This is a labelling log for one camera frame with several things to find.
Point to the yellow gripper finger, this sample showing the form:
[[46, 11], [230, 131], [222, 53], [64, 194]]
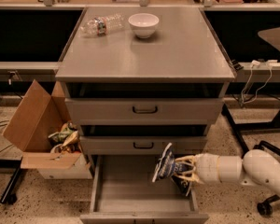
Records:
[[188, 160], [190, 178]]

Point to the brown cardboard box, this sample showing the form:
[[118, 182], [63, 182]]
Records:
[[39, 115]]

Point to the clear plastic water bottle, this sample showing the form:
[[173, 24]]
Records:
[[103, 25]]

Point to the bottom grey open drawer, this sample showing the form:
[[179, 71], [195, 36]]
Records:
[[123, 193]]

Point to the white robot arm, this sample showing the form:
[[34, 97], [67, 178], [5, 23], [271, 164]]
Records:
[[255, 168]]

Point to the black left table foot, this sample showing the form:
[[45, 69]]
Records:
[[9, 196]]

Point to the white bowl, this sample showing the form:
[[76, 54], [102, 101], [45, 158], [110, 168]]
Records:
[[143, 25]]

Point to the blue chip bag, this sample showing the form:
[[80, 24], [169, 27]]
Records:
[[168, 167]]

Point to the grey drawer cabinet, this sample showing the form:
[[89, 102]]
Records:
[[180, 60]]

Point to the black table leg frame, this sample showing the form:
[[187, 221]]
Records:
[[238, 128]]

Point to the snack bags in box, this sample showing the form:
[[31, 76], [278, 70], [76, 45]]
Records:
[[66, 140]]

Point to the middle grey drawer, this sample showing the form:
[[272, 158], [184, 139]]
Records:
[[132, 145]]

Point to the black office chair base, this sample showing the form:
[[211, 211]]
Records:
[[268, 175]]

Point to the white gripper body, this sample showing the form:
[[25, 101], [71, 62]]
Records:
[[206, 168]]

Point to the top grey drawer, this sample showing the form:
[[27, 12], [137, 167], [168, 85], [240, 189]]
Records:
[[132, 111]]

